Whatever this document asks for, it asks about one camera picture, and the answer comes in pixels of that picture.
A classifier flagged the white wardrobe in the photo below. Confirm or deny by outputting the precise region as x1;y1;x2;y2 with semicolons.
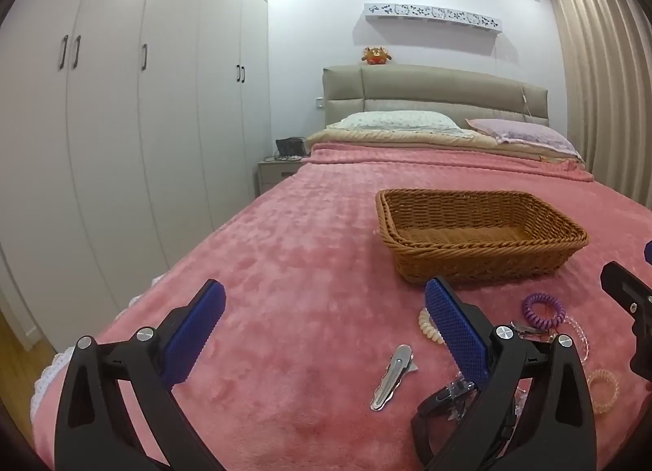
0;0;269;350

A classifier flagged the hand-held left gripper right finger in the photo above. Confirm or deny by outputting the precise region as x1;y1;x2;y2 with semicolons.
424;276;598;471

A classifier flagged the beige padded headboard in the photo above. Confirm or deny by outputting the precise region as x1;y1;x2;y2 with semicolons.
322;64;550;128

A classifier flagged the black wrist watch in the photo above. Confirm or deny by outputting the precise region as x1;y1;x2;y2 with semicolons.
412;372;515;468

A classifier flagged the brown wicker basket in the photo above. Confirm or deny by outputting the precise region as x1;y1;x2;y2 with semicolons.
376;189;589;284

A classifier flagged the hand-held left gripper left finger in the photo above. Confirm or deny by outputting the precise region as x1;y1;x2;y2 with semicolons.
53;278;227;471

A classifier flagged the orange plush toy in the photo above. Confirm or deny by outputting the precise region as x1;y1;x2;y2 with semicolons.
362;46;393;66

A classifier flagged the small metal ring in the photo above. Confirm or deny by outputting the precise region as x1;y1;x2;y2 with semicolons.
511;321;556;342

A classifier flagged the pink fleece blanket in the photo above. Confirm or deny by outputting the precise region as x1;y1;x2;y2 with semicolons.
31;142;652;471

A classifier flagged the cream spiral hair tie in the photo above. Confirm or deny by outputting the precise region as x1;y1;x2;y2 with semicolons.
419;307;449;346

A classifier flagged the silver metal hair clip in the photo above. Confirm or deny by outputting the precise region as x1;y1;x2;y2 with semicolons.
369;343;419;411

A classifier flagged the white floral pillow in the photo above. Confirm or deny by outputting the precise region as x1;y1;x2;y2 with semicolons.
339;110;477;138

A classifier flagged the clear bead bracelet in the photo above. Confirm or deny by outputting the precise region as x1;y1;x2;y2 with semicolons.
557;315;592;365

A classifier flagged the lavender pillow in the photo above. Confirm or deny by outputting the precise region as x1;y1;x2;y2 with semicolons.
465;118;582;156

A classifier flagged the white decorated wall shelf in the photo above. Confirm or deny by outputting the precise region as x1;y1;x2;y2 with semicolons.
364;2;505;34

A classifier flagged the grey nightstand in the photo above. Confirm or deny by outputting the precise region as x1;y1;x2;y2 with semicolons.
256;155;306;197

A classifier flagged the peach spiral hair tie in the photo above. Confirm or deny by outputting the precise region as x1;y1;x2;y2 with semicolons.
585;369;621;415

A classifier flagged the beige curtain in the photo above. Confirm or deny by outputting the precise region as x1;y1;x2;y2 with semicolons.
545;0;652;207

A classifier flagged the purple spiral hair tie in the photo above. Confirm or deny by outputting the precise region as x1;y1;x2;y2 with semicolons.
522;292;566;330

